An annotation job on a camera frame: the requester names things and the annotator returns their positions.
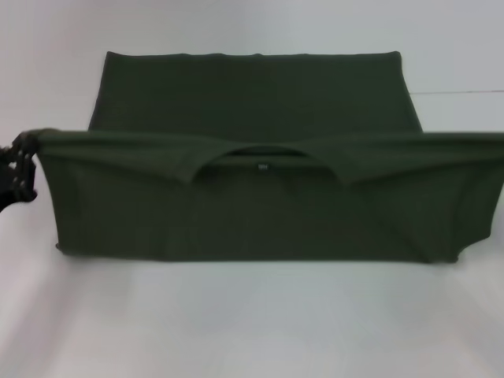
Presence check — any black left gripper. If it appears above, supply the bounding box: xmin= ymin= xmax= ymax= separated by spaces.
xmin=0 ymin=129 xmax=43 ymax=214

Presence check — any dark green t-shirt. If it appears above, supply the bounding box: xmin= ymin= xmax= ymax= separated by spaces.
xmin=37 ymin=50 xmax=504 ymax=265

